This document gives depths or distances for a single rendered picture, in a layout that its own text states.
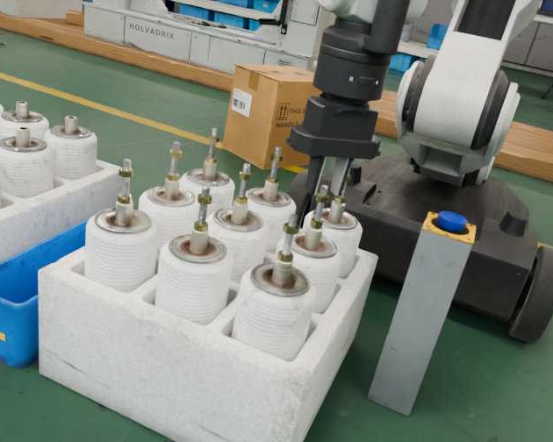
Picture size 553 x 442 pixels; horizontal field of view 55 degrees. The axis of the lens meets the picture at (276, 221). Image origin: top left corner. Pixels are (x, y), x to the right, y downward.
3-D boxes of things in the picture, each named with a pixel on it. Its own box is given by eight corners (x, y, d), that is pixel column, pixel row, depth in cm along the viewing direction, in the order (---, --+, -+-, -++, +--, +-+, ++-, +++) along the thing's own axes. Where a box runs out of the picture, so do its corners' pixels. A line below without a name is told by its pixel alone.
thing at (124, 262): (97, 305, 84) (102, 202, 77) (156, 317, 84) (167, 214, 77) (71, 342, 75) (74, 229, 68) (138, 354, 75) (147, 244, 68)
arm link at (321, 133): (300, 159, 64) (321, 58, 59) (276, 134, 72) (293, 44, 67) (391, 165, 68) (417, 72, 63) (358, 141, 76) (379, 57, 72)
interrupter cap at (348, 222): (337, 235, 81) (338, 231, 81) (302, 215, 86) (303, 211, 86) (366, 226, 87) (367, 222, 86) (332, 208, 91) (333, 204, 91)
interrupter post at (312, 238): (298, 245, 76) (304, 225, 74) (309, 241, 78) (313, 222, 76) (312, 253, 75) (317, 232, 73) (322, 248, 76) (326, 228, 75)
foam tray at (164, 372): (180, 268, 112) (189, 190, 105) (355, 337, 101) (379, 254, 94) (38, 374, 78) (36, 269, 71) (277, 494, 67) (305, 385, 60)
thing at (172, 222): (183, 315, 86) (197, 214, 79) (125, 305, 85) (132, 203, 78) (193, 284, 95) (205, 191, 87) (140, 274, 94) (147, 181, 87)
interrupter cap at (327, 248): (274, 243, 75) (275, 238, 75) (305, 231, 81) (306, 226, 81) (316, 266, 71) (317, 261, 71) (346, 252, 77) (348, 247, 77)
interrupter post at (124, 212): (118, 217, 74) (118, 196, 72) (134, 221, 74) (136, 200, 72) (111, 225, 71) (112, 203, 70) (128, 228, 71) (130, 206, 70)
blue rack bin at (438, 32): (432, 46, 532) (438, 24, 523) (470, 53, 520) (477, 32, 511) (423, 47, 489) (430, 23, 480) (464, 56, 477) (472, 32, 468)
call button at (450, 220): (436, 220, 77) (441, 207, 77) (464, 229, 76) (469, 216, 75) (433, 229, 74) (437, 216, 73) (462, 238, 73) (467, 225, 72)
